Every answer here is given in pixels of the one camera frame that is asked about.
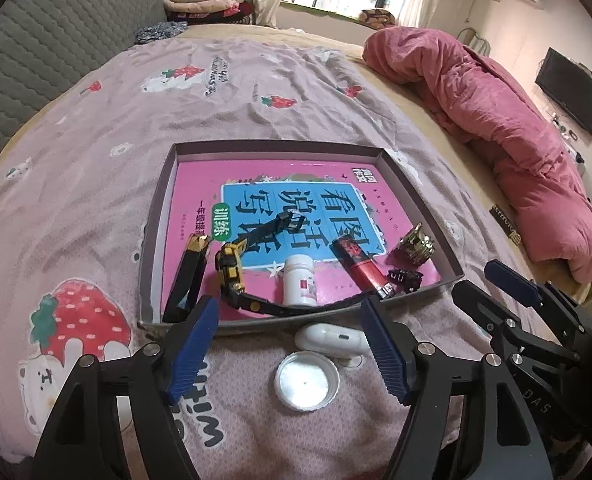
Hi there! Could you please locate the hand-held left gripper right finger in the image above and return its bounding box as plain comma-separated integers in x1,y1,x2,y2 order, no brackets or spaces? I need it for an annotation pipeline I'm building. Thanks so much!
359,295,551,480

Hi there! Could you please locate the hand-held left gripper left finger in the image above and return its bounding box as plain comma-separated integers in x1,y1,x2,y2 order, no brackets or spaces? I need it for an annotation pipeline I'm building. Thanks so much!
28,294,221,480

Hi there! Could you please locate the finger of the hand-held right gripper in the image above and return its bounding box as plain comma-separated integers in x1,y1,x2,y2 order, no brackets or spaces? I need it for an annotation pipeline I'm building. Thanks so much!
484,259,576,321
450,280,522,347

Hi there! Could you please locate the black faceted lipstick gold cap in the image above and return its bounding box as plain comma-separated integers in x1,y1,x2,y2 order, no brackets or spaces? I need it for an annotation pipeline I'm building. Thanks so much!
162,233,213,324

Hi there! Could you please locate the small black hair clip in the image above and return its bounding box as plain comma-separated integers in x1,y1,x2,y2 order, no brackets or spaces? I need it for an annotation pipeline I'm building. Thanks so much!
387,269,425,293

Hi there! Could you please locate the red lighter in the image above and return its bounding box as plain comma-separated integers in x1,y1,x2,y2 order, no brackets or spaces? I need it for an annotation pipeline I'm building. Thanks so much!
331,236,397,300

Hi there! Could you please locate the black yellow wristwatch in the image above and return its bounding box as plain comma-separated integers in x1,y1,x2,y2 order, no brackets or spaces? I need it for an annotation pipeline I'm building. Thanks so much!
215,212,371,318

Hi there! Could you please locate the dark shallow cardboard box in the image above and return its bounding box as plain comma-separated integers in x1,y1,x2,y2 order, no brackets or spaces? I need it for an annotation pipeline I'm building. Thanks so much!
137,142,465,338

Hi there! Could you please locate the white pill bottle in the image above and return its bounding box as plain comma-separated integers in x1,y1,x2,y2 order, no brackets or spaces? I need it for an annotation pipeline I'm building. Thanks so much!
282,254,317,307

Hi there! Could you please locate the white earbuds case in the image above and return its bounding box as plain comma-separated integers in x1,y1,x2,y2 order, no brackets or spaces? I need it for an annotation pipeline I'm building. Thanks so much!
294,322,371,359

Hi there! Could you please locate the black gold strip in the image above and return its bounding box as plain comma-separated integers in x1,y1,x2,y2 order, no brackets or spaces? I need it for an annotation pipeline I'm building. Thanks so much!
490,203,522,243

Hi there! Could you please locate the white jar lid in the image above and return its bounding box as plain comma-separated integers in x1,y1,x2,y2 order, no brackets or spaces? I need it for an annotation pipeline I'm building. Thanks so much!
274,351,341,412

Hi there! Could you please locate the silver faceted jar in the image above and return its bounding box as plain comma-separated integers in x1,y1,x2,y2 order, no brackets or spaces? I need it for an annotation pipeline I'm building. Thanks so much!
399,223,437,264

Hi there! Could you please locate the pink book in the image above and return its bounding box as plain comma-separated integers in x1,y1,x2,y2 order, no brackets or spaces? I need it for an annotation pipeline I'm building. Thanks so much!
161,159,446,323

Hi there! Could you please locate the pink quilt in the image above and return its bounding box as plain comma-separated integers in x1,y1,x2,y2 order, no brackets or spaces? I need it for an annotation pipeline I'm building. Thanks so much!
363,26,592,285

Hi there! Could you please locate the pink strawberry printed blanket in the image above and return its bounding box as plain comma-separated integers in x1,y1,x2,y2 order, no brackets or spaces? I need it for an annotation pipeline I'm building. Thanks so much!
0,40,516,466

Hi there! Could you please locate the metal chair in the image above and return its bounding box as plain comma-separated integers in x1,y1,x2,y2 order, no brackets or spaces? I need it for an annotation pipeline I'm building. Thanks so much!
457,27,491,58

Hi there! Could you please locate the brown patterned cushion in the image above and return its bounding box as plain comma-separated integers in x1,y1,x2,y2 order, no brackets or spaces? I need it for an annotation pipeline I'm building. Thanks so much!
358,7,397,30

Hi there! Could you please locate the blue patterned cloth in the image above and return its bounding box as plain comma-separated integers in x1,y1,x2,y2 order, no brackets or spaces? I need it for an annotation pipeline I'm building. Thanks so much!
134,21,189,46

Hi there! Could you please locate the pink folded blanket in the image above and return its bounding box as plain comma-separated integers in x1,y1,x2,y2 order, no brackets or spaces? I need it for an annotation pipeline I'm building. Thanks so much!
166,0,241,15

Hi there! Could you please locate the grey quilted headboard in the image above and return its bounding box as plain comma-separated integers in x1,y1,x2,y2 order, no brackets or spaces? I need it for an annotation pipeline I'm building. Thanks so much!
0,0,169,188

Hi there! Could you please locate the black wall television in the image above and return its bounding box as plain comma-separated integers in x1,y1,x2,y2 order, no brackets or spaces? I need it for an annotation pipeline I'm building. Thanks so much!
534,47,592,136

